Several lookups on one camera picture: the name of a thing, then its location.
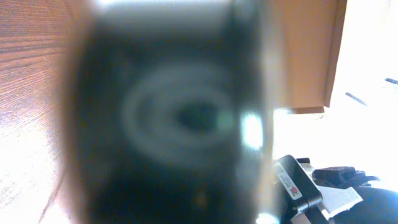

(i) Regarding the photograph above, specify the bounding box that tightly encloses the black smartphone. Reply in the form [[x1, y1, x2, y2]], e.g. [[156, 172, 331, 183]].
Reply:
[[62, 1, 273, 223]]

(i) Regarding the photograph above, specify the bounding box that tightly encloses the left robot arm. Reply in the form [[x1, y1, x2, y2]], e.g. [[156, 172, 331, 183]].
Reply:
[[269, 155, 397, 224]]

